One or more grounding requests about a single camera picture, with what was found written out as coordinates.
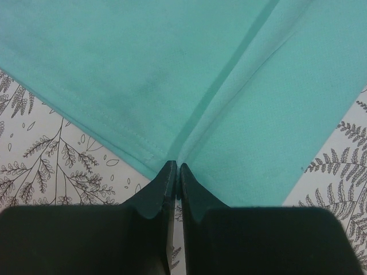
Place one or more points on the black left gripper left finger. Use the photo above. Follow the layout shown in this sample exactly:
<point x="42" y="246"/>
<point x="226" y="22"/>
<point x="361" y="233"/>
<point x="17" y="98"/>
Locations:
<point x="134" y="237"/>

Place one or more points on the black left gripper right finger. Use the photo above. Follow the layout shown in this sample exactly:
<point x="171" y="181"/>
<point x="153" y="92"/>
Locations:
<point x="259" y="240"/>

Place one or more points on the floral patterned table mat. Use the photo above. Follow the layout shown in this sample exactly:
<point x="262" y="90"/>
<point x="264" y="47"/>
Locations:
<point x="47" y="160"/>

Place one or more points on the mint green t-shirt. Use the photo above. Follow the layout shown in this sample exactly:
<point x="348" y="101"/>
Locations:
<point x="244" y="92"/>

